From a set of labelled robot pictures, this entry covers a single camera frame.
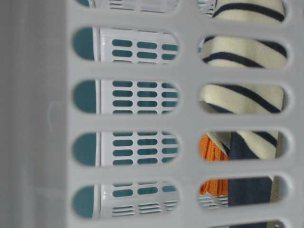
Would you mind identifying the white plastic shopping basket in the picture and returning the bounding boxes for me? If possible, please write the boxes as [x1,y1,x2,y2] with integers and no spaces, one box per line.
[0,0,304,228]

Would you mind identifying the cream navy striped slipper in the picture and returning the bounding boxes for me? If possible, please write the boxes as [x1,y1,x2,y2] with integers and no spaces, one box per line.
[200,0,287,206]

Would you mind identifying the orange cloth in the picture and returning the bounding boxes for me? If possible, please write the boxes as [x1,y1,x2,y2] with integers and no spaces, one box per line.
[199,134,228,197]

